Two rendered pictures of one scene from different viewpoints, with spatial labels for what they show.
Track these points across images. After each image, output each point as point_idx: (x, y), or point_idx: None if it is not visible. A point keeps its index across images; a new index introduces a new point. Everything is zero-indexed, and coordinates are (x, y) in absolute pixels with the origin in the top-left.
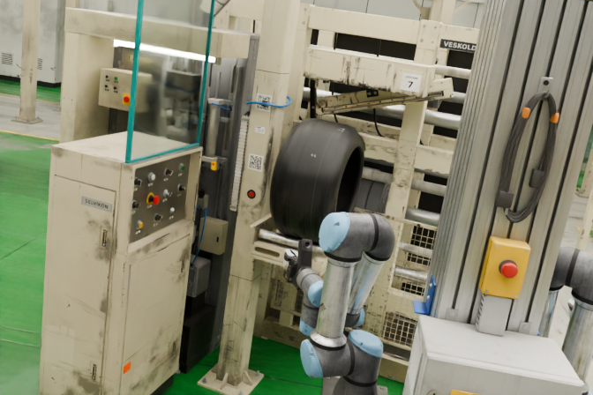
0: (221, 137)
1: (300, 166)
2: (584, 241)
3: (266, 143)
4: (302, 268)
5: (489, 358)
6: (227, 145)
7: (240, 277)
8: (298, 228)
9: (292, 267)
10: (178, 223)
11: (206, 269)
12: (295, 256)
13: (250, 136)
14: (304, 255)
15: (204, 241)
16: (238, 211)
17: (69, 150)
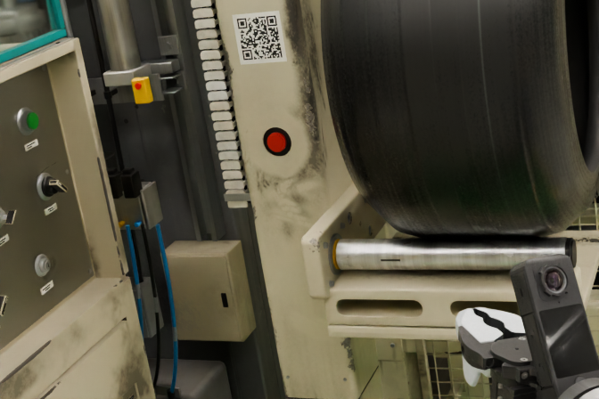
0: (146, 2)
1: None
2: None
3: None
4: (567, 394)
5: None
6: (169, 23)
7: (320, 397)
8: (462, 207)
9: (517, 394)
10: (79, 297)
11: (220, 391)
12: (505, 333)
13: None
14: (558, 329)
15: (189, 314)
16: (254, 204)
17: None
